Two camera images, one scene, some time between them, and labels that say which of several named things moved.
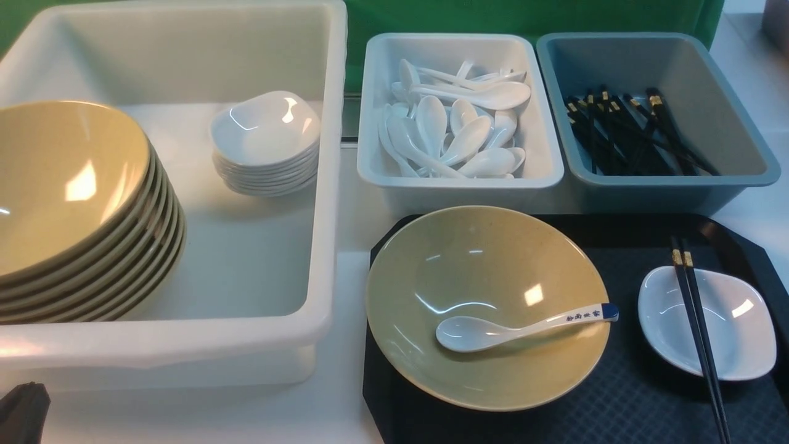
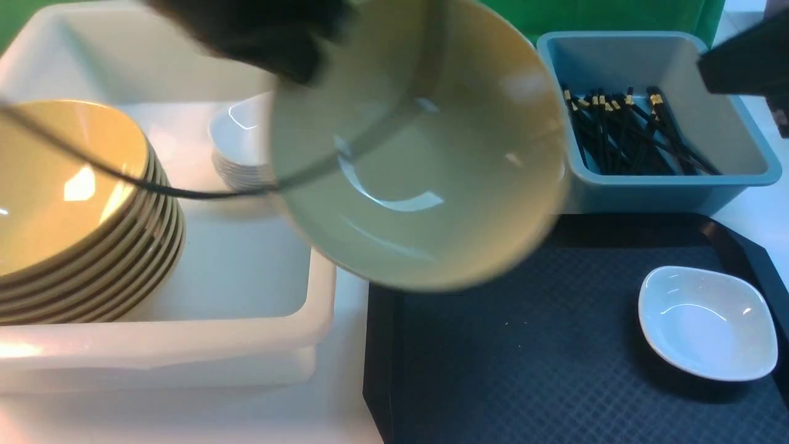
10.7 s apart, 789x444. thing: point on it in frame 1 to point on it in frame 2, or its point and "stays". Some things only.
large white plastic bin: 253,304 stays
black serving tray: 632,391 stays
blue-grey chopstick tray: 646,123 stays
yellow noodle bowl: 493,263 to 431,154
